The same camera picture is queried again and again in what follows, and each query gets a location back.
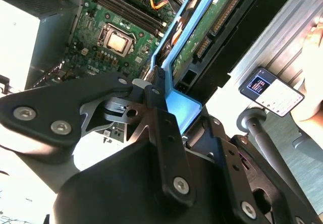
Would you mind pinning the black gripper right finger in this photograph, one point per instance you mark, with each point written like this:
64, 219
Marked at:
234, 183

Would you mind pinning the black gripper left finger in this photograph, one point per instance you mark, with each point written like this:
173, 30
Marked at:
50, 103

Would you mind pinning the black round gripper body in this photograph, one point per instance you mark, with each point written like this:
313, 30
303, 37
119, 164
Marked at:
121, 196

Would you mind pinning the hard disk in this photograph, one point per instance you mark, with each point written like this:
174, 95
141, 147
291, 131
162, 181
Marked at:
184, 108

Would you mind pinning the black smartphone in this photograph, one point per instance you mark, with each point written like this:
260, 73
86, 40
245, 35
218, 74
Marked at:
277, 95

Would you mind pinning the person hand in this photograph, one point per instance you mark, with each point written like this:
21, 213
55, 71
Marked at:
315, 57

